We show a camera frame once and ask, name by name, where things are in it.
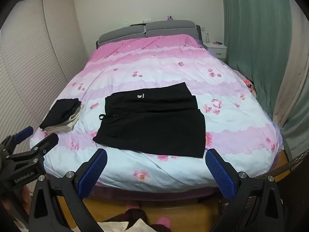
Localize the pink floral quilt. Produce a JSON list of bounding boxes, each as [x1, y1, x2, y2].
[[30, 34, 282, 194]]

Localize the orange toy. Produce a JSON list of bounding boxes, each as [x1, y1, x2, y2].
[[244, 78, 256, 92]]

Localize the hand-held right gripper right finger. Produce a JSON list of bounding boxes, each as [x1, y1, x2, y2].
[[205, 148, 286, 232]]

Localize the white garment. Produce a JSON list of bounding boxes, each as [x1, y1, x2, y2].
[[98, 218, 155, 232]]

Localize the black pants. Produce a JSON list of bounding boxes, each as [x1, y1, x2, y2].
[[93, 82, 206, 159]]

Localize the white nightstand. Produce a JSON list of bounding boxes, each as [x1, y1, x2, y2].
[[202, 42, 228, 58]]

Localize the person's dark trouser legs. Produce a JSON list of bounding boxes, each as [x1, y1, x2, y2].
[[109, 210, 171, 232]]

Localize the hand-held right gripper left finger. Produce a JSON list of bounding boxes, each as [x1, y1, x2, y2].
[[29, 148, 108, 232]]

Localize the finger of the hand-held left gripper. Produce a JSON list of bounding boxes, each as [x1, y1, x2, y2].
[[0, 126, 34, 155], [5, 133, 59, 168]]

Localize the white louvered wardrobe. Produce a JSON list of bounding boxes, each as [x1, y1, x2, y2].
[[0, 0, 94, 150]]

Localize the beige curtain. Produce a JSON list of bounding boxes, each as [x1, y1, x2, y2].
[[272, 60, 309, 128]]

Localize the pink slipper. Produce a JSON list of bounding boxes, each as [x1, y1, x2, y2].
[[156, 217, 172, 229]]

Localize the patterned strap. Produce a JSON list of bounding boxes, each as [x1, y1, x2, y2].
[[264, 150, 309, 177]]

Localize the grey padded headboard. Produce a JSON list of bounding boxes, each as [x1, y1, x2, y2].
[[96, 20, 202, 50]]

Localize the green curtain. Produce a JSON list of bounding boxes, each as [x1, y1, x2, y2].
[[220, 0, 309, 150]]

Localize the folded black clothes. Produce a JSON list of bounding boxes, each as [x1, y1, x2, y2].
[[39, 98, 82, 130]]

